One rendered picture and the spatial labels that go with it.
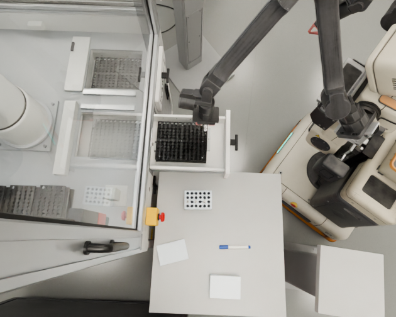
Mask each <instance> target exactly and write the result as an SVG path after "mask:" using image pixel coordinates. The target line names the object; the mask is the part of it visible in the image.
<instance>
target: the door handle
mask: <svg viewBox="0 0 396 317"><path fill-rule="evenodd" d="M127 249H129V243H127V242H115V241H114V240H111V241H110V242H109V244H100V243H91V241H86V242H85V243H84V248H83V253H84V255H89V254H90V253H111V252H118V251H122V250H127Z"/></svg>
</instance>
